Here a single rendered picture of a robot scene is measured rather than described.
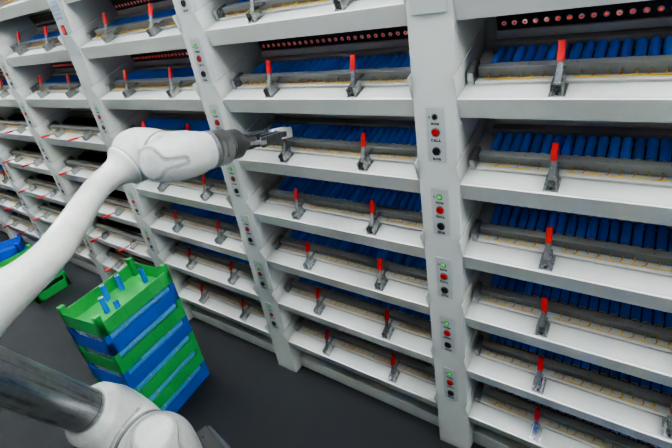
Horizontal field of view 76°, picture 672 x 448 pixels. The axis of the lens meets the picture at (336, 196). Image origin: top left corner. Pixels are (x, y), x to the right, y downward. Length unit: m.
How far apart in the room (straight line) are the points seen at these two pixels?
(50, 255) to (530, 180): 0.92
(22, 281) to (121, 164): 0.34
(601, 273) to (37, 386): 1.20
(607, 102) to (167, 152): 0.82
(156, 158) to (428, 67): 0.58
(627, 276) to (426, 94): 0.54
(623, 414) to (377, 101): 0.92
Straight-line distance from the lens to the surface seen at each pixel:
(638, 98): 0.87
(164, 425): 1.21
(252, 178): 1.42
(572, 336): 1.17
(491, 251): 1.08
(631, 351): 1.17
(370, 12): 0.97
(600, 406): 1.30
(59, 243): 0.92
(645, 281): 1.05
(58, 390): 1.21
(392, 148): 1.09
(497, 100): 0.89
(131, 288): 1.79
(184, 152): 0.97
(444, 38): 0.90
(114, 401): 1.30
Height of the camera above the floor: 1.35
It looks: 25 degrees down
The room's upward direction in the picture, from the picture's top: 10 degrees counter-clockwise
